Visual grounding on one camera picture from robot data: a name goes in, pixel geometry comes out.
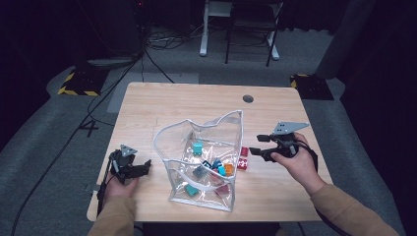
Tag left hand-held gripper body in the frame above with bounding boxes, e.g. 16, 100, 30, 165
107, 144, 139, 185

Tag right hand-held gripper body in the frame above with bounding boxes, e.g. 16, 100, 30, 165
267, 121, 311, 162

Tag clear plastic bag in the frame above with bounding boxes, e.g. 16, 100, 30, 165
152, 109, 245, 213

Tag person's left hand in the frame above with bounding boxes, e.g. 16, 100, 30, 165
103, 176, 141, 200

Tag person's right hand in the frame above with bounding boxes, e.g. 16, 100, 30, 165
269, 132, 328, 197

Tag striped floor plate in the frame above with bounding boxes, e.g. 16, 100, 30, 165
289, 73, 334, 101
57, 67, 109, 97

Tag black chair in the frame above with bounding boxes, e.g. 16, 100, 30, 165
224, 0, 284, 68

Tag grey curtain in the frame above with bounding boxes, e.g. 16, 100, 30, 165
314, 0, 378, 80

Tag dark equipment stand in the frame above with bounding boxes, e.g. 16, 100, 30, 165
78, 0, 149, 68

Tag right hand-held gripper cable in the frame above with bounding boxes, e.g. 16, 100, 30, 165
294, 141, 350, 236

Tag hand-held gripper cable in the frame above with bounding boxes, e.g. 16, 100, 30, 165
95, 156, 116, 217
294, 141, 350, 236

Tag left hand-held gripper cable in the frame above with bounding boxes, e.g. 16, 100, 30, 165
95, 156, 116, 217

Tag black floor cable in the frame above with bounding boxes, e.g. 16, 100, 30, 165
143, 48, 176, 85

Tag white desk frame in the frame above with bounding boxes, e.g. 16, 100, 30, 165
199, 0, 280, 61

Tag floor cable bundle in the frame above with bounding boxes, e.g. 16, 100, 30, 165
146, 29, 203, 51

